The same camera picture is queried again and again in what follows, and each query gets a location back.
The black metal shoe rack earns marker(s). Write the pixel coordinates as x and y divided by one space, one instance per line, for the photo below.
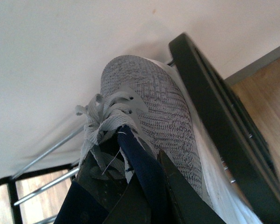
218 114

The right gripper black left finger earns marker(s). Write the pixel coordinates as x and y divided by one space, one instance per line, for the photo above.
94 201

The grey knit sneaker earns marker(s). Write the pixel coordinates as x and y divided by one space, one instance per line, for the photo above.
141 110

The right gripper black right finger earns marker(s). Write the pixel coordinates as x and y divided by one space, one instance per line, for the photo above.
185 205

